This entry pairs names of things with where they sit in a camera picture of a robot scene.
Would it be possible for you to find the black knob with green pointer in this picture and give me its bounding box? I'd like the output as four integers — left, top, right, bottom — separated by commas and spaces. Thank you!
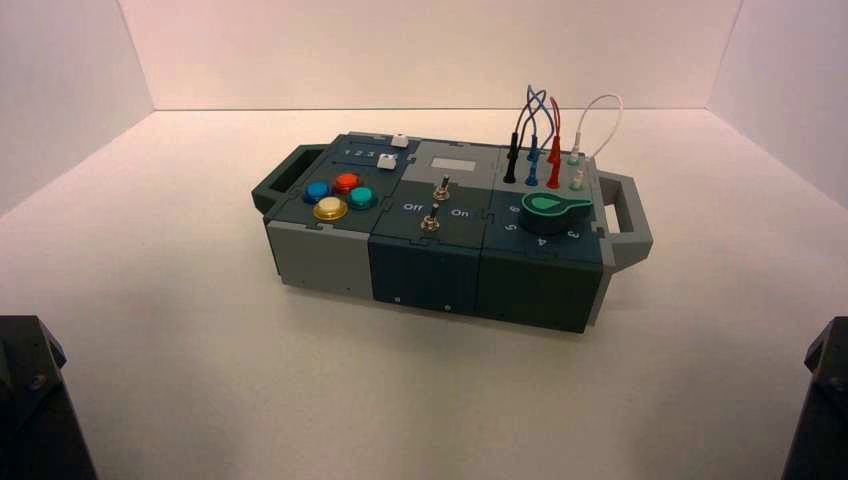
521, 192, 595, 235

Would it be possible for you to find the dark blue control panel board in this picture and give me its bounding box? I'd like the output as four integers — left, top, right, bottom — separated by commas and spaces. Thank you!
250, 131, 655, 335

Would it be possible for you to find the yellow round push button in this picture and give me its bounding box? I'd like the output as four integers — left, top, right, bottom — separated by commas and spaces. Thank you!
312, 196, 350, 223

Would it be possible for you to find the black banana plug jumper cable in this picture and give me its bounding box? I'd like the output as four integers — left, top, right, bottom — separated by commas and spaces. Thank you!
502, 89, 551, 185

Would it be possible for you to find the blue banana plug jumper cable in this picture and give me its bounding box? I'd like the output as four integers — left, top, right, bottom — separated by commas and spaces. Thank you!
523, 84, 556, 188

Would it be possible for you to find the red banana plug jumper cable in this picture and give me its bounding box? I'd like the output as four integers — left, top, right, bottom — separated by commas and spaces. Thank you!
545, 96, 564, 191

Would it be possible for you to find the white banana plug jumper cable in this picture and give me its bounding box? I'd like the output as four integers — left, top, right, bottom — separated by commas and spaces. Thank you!
568, 93, 625, 193

